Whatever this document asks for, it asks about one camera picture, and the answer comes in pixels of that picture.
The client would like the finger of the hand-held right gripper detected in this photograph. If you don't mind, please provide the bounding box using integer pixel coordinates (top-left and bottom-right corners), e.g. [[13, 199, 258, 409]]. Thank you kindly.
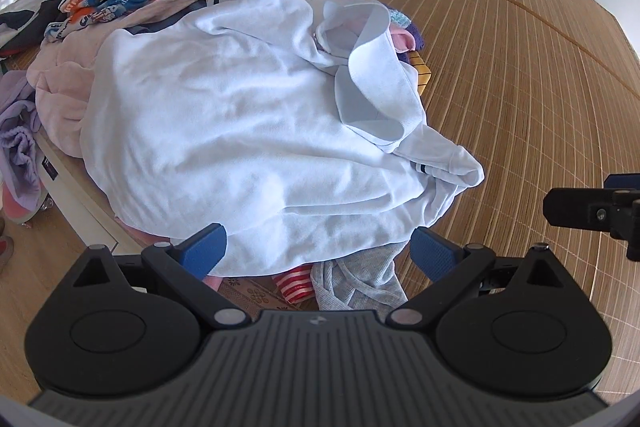
[[604, 174, 640, 192], [543, 188, 640, 263]]

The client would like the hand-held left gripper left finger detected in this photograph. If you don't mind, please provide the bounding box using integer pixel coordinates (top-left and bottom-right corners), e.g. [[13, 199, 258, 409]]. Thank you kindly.
[[65, 223, 252, 330]]

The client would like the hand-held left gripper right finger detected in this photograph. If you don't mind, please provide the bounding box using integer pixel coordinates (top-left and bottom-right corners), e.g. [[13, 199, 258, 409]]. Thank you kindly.
[[389, 227, 571, 330]]

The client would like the white polo shirt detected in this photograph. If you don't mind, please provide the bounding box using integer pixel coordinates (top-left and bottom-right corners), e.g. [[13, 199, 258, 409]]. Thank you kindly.
[[82, 0, 485, 275]]

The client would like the grey garment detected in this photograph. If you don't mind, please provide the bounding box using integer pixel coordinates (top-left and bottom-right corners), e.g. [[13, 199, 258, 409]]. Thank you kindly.
[[310, 247, 408, 313]]

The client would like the red striped garment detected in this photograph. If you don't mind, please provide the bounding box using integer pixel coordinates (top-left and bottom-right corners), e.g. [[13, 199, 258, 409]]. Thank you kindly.
[[272, 263, 315, 306]]

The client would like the bamboo mat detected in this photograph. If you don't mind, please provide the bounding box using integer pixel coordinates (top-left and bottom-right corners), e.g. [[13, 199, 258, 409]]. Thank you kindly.
[[135, 0, 640, 408]]

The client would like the pale pink garment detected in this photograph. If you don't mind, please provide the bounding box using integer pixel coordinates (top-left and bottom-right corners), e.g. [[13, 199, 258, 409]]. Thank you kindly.
[[27, 0, 208, 158]]

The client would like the lavender garment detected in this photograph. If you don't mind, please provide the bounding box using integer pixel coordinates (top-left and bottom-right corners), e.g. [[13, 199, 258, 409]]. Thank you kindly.
[[0, 72, 48, 225]]

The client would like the pink cloth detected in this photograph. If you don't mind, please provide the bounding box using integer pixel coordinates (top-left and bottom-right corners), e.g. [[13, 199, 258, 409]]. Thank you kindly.
[[391, 27, 417, 54]]

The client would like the wooden bed frame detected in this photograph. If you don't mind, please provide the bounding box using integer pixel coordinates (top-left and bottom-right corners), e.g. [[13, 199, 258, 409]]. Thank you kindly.
[[37, 139, 151, 258]]

